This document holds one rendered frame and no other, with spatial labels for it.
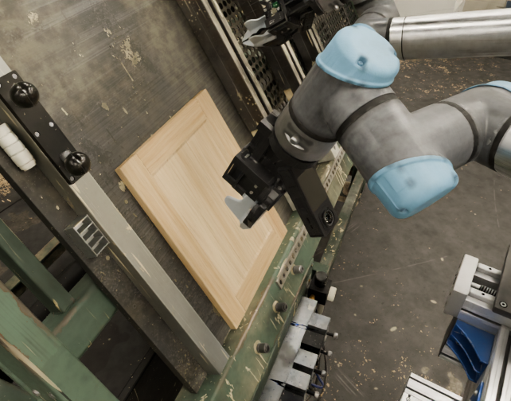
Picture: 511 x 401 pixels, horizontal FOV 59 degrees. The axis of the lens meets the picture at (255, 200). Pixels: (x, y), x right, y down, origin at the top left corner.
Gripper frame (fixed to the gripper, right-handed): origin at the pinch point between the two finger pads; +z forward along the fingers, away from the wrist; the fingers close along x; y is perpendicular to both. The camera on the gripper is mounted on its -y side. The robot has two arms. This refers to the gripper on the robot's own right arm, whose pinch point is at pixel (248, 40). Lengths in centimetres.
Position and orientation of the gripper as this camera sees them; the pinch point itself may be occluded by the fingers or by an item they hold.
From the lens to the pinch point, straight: 115.6
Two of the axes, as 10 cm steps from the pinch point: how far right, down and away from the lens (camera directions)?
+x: 2.8, 9.6, -0.4
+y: -5.2, 1.2, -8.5
